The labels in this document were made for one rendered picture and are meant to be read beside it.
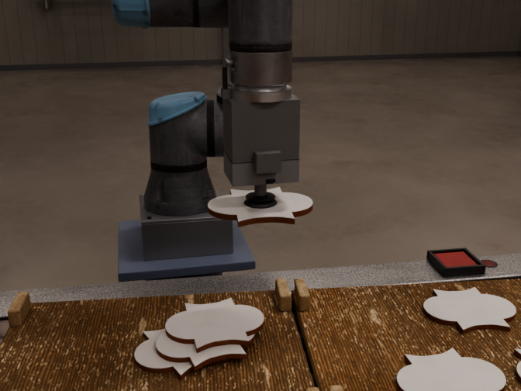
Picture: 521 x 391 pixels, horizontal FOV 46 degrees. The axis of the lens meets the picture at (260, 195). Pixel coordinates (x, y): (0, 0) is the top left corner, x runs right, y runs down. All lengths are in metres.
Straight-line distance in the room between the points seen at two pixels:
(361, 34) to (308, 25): 0.95
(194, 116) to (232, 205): 0.45
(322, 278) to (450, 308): 0.23
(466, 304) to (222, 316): 0.37
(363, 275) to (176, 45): 9.18
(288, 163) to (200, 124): 0.48
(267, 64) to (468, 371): 0.45
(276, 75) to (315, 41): 9.85
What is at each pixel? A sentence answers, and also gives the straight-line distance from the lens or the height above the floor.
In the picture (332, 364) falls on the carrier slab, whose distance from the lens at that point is 0.83.
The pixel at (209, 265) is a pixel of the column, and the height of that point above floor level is 0.87.
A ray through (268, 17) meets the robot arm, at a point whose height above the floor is 1.37.
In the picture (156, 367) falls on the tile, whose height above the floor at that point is 0.94.
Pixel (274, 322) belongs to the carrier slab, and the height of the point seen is 0.94.
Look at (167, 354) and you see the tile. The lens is 0.82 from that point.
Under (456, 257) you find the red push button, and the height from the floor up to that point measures 0.93.
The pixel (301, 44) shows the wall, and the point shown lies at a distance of 10.51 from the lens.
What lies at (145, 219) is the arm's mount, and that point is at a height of 0.96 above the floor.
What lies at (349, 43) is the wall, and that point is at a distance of 10.76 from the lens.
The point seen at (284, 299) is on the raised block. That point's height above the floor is 0.96.
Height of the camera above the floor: 1.41
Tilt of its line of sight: 20 degrees down
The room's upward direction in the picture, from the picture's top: straight up
